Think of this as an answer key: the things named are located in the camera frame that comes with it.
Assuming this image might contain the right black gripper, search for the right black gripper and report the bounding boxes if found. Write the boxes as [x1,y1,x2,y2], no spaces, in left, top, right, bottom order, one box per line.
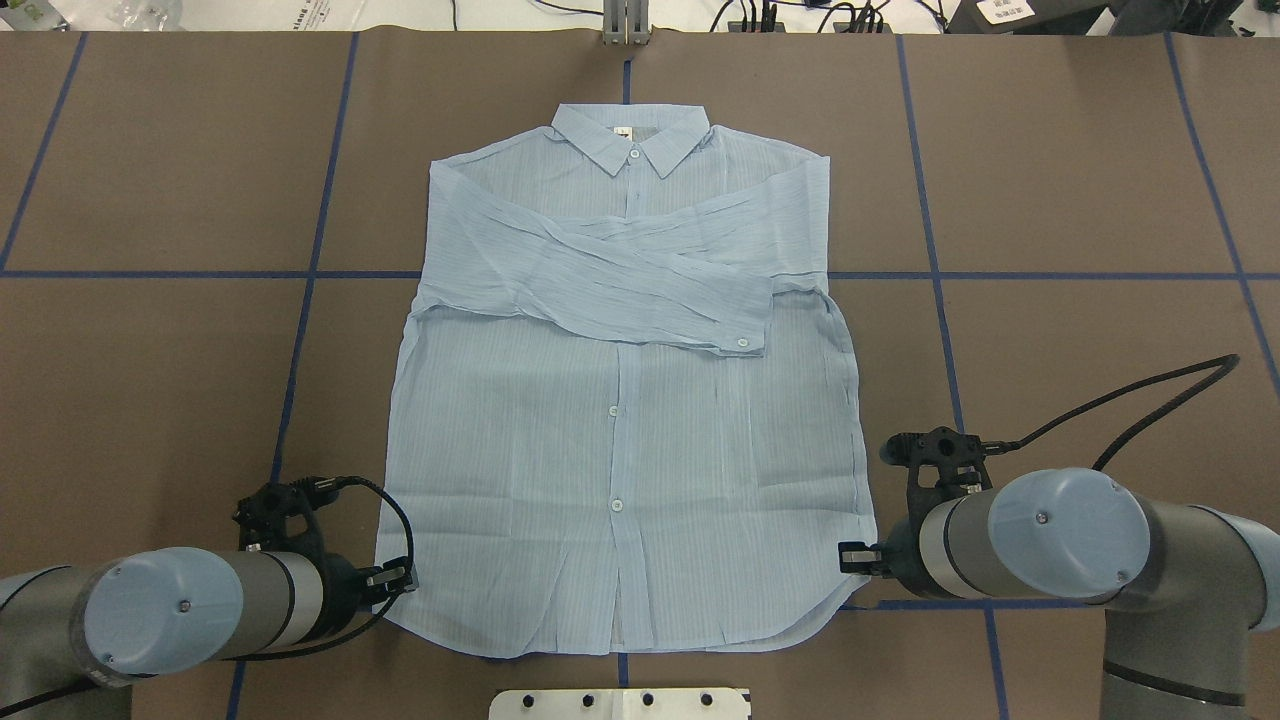
[838,518,925,585]

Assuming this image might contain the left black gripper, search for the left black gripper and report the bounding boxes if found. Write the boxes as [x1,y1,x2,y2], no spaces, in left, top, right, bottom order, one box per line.
[315,553,419,633]

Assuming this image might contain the light blue button shirt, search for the light blue button shirt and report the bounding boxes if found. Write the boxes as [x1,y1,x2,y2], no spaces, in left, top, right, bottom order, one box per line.
[376,104,878,659]

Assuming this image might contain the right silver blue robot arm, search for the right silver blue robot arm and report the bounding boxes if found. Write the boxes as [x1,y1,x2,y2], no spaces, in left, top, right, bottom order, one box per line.
[838,468,1279,719]

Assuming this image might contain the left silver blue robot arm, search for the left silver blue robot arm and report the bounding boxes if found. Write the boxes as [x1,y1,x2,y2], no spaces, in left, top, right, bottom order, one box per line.
[1,547,417,719]

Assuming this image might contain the black box with label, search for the black box with label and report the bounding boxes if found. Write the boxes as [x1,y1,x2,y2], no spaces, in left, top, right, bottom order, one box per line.
[946,1,1108,36]

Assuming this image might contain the left black braided cable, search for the left black braided cable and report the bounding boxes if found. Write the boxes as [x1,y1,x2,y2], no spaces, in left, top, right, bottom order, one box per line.
[0,477,417,720]

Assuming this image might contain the black braided cable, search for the black braided cable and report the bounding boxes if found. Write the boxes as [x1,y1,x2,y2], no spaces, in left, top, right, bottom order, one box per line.
[980,354,1242,473]
[0,477,417,720]

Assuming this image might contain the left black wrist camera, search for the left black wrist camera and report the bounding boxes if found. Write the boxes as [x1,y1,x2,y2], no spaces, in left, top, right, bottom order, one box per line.
[230,477,340,561]

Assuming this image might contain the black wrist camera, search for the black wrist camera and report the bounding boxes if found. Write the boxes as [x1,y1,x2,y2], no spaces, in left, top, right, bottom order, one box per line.
[230,477,340,561]
[879,427,993,521]

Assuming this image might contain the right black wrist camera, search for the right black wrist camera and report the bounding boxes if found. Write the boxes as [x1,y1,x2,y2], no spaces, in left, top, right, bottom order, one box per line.
[879,427,993,521]

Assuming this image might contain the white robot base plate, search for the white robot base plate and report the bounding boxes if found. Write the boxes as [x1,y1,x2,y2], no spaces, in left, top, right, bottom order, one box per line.
[488,687,753,719]

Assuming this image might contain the right black braided cable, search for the right black braided cable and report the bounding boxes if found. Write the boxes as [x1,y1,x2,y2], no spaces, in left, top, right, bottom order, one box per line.
[980,354,1242,473]

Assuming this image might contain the black power strip cables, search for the black power strip cables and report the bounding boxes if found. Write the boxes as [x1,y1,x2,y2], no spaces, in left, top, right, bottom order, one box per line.
[710,0,946,35]

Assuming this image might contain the grey aluminium frame post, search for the grey aluminium frame post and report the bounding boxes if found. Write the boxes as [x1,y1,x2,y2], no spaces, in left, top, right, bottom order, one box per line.
[602,0,652,47]

